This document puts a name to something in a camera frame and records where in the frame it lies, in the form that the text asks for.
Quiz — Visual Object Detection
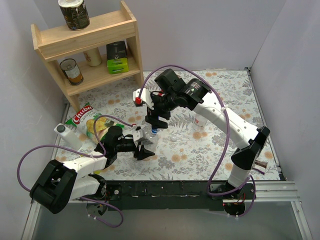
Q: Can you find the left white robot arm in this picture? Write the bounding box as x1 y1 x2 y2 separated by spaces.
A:
29 125 155 214

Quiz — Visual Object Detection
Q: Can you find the purple cable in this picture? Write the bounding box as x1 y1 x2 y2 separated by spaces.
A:
139 65 257 218
16 114 137 228

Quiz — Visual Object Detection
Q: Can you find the blue bottle cap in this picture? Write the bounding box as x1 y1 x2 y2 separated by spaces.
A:
151 128 158 134

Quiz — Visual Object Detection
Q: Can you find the clear bottle with red label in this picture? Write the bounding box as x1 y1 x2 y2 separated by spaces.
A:
192 113 208 131

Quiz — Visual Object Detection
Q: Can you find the black and green box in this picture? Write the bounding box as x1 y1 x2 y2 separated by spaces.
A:
106 40 129 75

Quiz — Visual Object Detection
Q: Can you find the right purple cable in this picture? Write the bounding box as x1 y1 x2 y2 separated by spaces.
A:
139 65 257 218

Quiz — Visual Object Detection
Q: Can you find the cream cylindrical container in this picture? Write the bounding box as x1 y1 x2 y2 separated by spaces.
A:
83 47 102 67

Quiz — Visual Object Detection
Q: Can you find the green Chuba chips bag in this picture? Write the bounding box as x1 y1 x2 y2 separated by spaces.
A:
65 102 125 144

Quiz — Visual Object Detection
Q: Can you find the brown chocolate bar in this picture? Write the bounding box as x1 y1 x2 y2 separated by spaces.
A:
252 160 268 175

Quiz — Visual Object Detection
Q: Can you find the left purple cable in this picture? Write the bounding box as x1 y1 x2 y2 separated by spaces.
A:
16 114 137 228

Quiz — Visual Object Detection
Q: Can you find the white bottle grey cap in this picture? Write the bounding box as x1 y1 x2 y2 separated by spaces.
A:
54 123 83 151

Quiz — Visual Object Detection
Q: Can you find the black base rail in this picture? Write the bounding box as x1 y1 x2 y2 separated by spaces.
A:
97 180 255 215

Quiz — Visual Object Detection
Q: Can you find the clear plastic bottle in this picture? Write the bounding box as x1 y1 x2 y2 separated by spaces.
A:
145 128 160 152

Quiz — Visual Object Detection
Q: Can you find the tin can on lower shelf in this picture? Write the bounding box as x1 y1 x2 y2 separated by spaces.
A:
59 58 84 86

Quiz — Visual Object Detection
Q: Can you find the wooden shelf unit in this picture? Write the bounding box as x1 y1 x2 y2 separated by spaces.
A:
30 0 144 112

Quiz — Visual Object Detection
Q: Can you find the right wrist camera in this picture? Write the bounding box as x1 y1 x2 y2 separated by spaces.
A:
132 88 154 110

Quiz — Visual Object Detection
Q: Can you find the clear bottle cap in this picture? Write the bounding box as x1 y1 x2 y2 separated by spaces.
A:
170 135 177 142

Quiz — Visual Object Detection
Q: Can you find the yellow bottle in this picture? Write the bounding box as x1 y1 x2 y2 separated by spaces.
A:
93 169 103 175

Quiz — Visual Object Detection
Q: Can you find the floral table mat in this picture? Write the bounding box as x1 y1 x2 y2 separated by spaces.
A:
54 69 281 181

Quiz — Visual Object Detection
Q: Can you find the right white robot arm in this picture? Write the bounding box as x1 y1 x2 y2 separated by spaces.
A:
133 68 270 199

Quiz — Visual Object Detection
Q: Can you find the dark can on shelf top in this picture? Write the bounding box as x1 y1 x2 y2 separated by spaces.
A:
58 0 90 31

